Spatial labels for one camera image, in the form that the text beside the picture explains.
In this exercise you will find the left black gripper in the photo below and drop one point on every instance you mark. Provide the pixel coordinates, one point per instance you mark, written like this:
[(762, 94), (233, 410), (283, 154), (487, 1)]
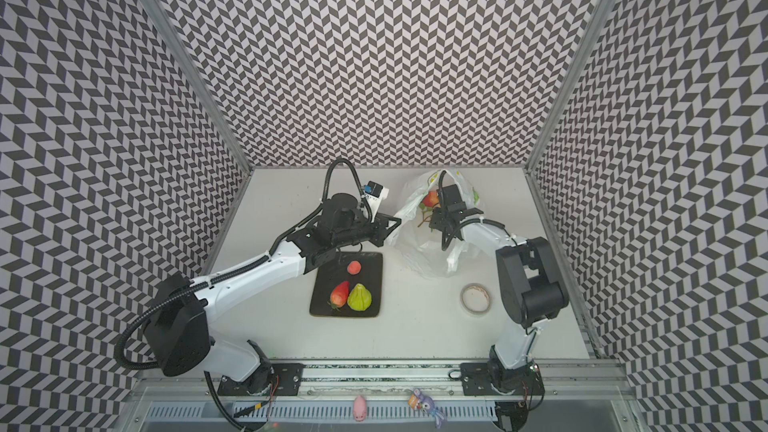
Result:
[(382, 227)]

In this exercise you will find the beige masking tape roll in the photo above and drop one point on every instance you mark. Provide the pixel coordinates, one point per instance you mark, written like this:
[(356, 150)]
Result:
[(475, 299)]

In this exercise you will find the white plastic bag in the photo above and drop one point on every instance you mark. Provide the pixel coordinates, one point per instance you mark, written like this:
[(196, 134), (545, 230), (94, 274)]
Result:
[(415, 240)]

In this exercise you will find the red fake apple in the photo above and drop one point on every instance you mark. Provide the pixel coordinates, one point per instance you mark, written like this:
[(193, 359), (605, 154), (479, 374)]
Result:
[(431, 200)]

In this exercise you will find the black square mat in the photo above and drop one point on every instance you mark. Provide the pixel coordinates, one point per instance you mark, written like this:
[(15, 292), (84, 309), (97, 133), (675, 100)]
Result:
[(350, 286)]

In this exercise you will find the small red fake cherry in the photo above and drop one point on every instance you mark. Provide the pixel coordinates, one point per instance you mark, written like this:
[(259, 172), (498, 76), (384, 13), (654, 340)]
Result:
[(354, 267)]

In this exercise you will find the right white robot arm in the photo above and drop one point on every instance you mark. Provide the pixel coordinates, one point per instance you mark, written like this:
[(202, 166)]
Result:
[(530, 286)]

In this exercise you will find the purple toy figure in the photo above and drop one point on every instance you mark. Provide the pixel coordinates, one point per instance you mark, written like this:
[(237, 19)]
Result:
[(422, 402)]

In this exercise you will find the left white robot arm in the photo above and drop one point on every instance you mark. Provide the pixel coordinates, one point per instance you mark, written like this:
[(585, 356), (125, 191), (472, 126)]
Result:
[(178, 332)]

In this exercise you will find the green fake fruit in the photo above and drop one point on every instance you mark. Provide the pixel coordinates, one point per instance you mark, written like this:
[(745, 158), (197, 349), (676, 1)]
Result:
[(360, 298)]

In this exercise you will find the aluminium front rail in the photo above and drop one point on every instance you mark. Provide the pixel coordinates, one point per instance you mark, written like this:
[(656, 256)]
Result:
[(558, 379)]

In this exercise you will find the pink toy figure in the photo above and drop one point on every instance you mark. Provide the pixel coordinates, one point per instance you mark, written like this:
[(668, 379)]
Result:
[(359, 409)]

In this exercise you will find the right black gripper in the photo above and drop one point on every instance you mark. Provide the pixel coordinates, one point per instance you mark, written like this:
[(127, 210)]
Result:
[(450, 216)]

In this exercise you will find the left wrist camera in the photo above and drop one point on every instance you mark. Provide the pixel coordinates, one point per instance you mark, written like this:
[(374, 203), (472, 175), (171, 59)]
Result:
[(375, 194)]

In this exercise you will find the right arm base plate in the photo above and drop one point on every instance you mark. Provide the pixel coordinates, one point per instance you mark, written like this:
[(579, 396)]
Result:
[(491, 379)]

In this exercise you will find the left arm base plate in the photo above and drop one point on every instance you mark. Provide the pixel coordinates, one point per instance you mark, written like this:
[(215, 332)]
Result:
[(281, 379)]

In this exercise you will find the red fake strawberry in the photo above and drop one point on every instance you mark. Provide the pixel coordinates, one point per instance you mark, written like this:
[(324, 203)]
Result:
[(339, 296)]

